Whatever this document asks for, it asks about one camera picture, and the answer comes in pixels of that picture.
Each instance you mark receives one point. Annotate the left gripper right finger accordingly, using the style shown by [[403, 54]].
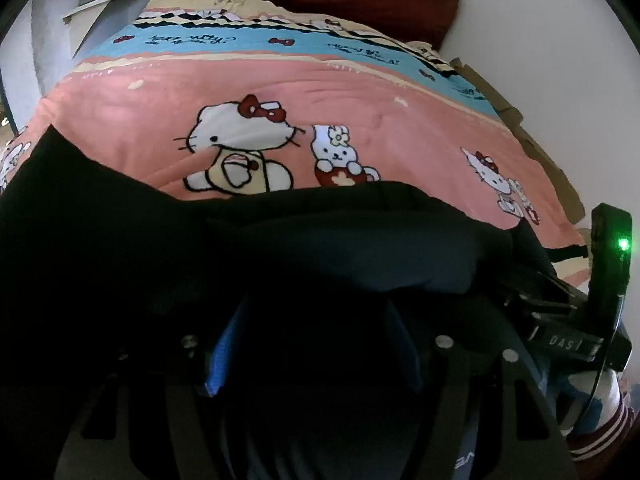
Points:
[[497, 423]]

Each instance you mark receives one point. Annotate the maroon striped sleeve forearm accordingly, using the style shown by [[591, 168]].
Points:
[[605, 426]]

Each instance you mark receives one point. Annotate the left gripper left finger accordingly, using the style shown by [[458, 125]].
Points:
[[205, 359]]

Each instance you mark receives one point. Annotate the brown cardboard beside bed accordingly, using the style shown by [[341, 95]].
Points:
[[513, 118]]

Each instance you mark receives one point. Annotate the black hooded puffer jacket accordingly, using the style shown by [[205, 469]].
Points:
[[354, 308]]

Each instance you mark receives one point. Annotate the blue gloved hand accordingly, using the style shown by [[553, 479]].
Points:
[[583, 405]]

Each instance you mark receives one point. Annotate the Hello Kitty pink blanket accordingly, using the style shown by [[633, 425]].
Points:
[[222, 98]]

